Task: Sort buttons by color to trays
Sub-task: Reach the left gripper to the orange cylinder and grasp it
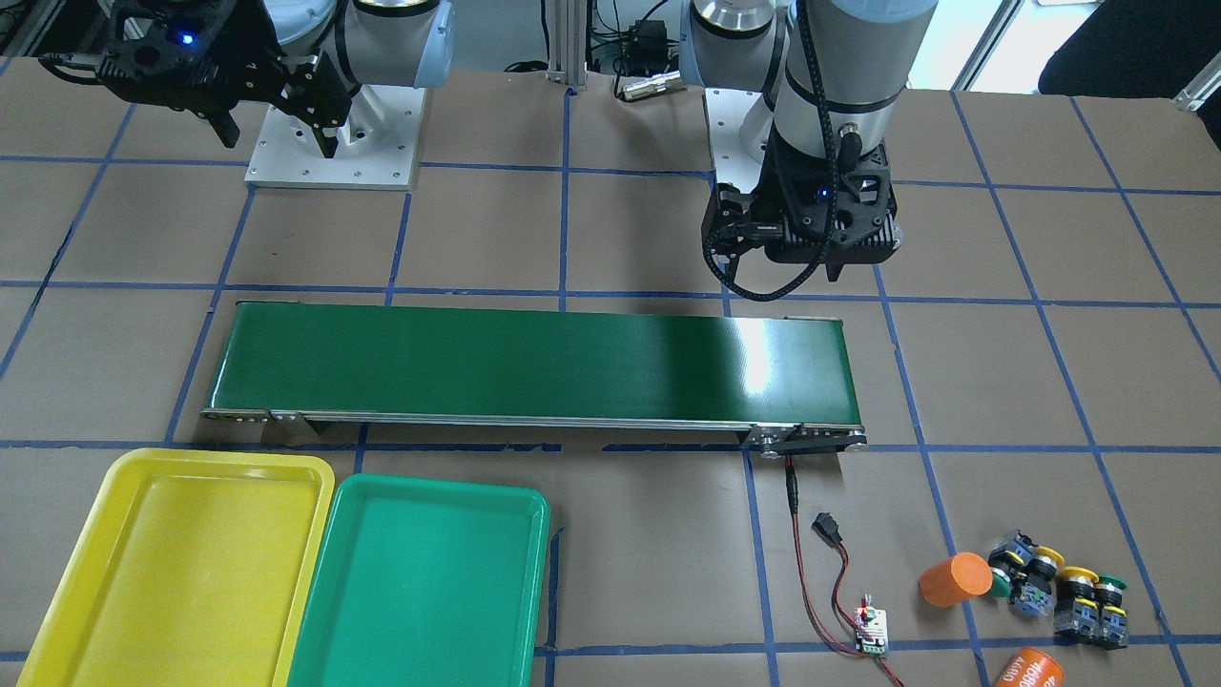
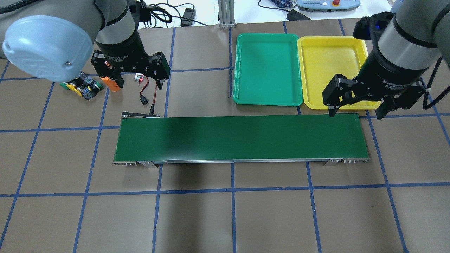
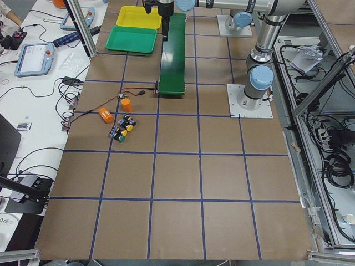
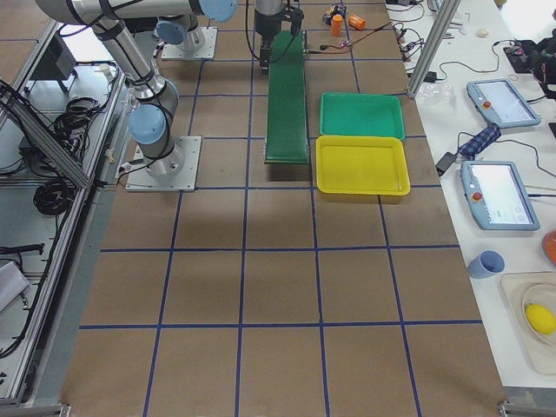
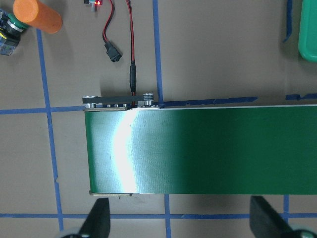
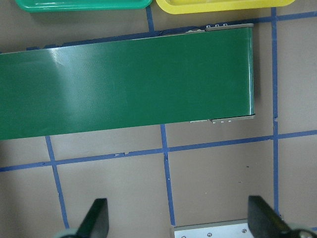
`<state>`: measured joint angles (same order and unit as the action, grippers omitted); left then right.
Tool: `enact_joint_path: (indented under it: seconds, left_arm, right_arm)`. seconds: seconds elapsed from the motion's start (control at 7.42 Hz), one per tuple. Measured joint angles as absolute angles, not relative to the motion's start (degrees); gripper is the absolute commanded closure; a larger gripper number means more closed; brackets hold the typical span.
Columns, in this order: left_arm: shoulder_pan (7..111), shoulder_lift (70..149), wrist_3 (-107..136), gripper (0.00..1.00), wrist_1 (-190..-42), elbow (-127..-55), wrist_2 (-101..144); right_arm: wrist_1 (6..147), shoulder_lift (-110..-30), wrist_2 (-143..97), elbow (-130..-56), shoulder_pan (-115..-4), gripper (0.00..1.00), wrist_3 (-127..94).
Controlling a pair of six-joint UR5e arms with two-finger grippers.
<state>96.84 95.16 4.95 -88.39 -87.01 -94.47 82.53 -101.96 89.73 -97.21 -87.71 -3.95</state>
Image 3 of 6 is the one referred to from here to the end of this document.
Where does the black power adapter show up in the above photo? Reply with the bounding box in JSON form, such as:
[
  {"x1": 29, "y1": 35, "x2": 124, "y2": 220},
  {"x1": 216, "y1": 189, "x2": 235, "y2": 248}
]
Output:
[{"x1": 62, "y1": 76, "x2": 84, "y2": 86}]

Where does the orange cylinder with 4680 print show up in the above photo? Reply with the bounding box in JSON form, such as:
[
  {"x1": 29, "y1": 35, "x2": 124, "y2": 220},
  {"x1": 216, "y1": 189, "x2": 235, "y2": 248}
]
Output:
[{"x1": 99, "y1": 108, "x2": 114, "y2": 124}]

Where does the green conveyor belt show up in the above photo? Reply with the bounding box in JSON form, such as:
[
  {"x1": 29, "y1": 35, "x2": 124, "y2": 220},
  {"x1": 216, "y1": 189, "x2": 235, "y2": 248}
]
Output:
[{"x1": 156, "y1": 13, "x2": 186, "y2": 98}]

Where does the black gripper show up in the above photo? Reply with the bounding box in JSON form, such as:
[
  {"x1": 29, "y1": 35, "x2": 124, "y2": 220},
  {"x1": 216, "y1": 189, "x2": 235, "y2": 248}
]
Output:
[{"x1": 143, "y1": 0, "x2": 174, "y2": 41}]

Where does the aluminium frame post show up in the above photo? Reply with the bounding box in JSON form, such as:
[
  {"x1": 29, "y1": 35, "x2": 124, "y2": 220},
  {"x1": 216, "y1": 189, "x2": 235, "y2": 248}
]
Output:
[{"x1": 64, "y1": 0, "x2": 97, "y2": 58}]

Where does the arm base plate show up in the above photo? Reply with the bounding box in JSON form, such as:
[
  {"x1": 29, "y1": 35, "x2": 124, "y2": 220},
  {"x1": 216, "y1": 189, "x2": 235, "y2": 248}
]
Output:
[
  {"x1": 227, "y1": 84, "x2": 273, "y2": 119},
  {"x1": 217, "y1": 15, "x2": 253, "y2": 38}
]

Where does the clear plastic bag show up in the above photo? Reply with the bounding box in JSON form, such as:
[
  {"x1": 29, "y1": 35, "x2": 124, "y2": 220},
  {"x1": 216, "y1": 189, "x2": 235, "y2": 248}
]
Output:
[{"x1": 59, "y1": 53, "x2": 85, "y2": 72}]

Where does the small motor controller board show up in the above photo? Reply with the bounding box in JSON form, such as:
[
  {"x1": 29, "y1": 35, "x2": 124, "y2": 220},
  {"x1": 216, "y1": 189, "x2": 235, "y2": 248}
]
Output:
[{"x1": 118, "y1": 94, "x2": 128, "y2": 99}]

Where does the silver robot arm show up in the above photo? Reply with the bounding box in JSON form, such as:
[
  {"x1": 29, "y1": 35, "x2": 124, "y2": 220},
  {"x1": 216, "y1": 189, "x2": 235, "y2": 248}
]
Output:
[
  {"x1": 142, "y1": 0, "x2": 304, "y2": 110},
  {"x1": 224, "y1": 9, "x2": 252, "y2": 38}
]

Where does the plain orange cylinder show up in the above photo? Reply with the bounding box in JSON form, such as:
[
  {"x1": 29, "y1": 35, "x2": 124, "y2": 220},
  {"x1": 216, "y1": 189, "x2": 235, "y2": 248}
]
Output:
[{"x1": 121, "y1": 98, "x2": 133, "y2": 113}]

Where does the red black power cable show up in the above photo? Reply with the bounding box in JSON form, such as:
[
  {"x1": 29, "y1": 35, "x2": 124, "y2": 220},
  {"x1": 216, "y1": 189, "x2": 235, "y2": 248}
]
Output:
[{"x1": 68, "y1": 86, "x2": 156, "y2": 124}]

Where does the yellow plastic tray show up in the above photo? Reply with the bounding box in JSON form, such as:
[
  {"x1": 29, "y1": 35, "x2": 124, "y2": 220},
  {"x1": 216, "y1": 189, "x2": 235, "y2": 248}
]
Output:
[{"x1": 116, "y1": 6, "x2": 161, "y2": 30}]

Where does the black monitor stand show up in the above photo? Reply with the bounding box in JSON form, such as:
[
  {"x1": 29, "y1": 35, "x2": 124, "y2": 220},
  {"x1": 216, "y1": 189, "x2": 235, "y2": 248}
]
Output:
[{"x1": 1, "y1": 116, "x2": 53, "y2": 214}]

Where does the green mushroom push button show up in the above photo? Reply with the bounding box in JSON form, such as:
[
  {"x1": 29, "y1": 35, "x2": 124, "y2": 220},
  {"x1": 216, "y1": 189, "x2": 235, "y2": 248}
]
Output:
[{"x1": 108, "y1": 130, "x2": 125, "y2": 142}]

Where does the yellow mushroom push button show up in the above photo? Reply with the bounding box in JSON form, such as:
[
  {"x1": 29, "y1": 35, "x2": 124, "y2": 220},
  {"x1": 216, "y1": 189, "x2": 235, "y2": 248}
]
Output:
[{"x1": 110, "y1": 126, "x2": 128, "y2": 139}]

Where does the green plastic tray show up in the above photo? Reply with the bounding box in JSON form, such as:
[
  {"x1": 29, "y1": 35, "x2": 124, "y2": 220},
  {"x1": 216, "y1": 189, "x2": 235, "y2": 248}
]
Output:
[{"x1": 105, "y1": 25, "x2": 158, "y2": 54}]

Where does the crumpled white paper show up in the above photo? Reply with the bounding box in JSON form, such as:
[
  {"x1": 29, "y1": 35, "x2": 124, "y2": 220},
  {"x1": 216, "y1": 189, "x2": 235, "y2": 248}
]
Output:
[{"x1": 290, "y1": 45, "x2": 323, "y2": 74}]

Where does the white power strip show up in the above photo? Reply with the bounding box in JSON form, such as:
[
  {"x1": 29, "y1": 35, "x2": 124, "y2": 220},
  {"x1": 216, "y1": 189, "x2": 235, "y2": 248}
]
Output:
[{"x1": 317, "y1": 128, "x2": 331, "y2": 144}]

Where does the blue teach pendant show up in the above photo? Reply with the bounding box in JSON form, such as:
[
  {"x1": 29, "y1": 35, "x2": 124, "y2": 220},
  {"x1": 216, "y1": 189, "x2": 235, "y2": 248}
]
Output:
[{"x1": 14, "y1": 43, "x2": 54, "y2": 78}]

